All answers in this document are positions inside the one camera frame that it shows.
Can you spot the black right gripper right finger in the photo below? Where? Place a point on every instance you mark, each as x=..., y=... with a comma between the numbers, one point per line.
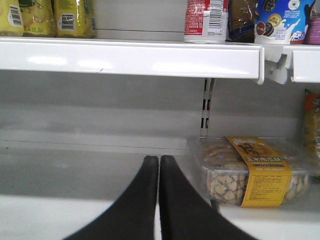
x=184, y=214

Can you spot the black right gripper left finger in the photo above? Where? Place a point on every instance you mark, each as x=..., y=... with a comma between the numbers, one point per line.
x=132, y=215

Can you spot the clear cookie box yellow band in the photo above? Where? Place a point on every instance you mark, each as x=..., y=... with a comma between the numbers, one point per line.
x=250, y=171

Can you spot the white shelf unit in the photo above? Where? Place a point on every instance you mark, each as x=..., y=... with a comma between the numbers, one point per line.
x=78, y=116

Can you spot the red white milk can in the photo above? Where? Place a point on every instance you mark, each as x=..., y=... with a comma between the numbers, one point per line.
x=206, y=21

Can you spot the yellow pear drink bottle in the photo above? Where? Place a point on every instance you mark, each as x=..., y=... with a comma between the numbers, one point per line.
x=11, y=23
x=38, y=18
x=75, y=18

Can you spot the dark snack bag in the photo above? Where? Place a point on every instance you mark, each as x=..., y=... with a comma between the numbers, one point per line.
x=241, y=21

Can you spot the blue cookie cup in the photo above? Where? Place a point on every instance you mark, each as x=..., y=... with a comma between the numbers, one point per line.
x=282, y=22

